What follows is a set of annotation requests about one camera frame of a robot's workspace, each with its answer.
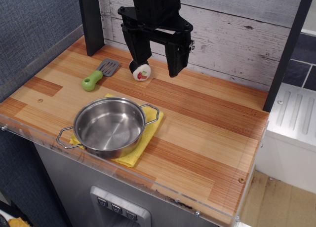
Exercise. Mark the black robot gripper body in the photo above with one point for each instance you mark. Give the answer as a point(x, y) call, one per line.
point(153, 19)

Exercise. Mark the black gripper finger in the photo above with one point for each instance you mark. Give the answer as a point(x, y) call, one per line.
point(137, 43)
point(177, 54)

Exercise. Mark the plush sushi roll toy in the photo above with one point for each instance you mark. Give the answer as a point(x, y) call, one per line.
point(140, 72)

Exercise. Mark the stainless steel pan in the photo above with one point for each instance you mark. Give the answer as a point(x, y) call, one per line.
point(108, 127)

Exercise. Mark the yellow cloth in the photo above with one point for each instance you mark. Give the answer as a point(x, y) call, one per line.
point(145, 135)

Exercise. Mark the clear acrylic front edge guard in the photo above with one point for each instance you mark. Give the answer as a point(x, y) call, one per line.
point(214, 215)

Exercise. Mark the white toy sink unit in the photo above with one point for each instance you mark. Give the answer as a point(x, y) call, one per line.
point(288, 148)

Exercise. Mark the silver toy fridge cabinet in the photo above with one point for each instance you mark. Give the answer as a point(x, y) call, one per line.
point(73, 180)

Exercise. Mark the grey ice dispenser panel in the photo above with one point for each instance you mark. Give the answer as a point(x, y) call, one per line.
point(114, 211)

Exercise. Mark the yellow object bottom left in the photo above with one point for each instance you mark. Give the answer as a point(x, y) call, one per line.
point(17, 222)

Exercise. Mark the green handled grey spatula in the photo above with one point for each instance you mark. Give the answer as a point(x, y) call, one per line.
point(106, 68)

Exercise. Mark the dark left vertical post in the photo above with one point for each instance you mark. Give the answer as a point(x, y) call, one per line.
point(92, 25)

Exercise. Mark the dark vertical post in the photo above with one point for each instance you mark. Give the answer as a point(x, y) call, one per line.
point(295, 31)
point(92, 25)

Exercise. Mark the dark right vertical post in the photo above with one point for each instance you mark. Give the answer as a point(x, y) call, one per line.
point(295, 31)

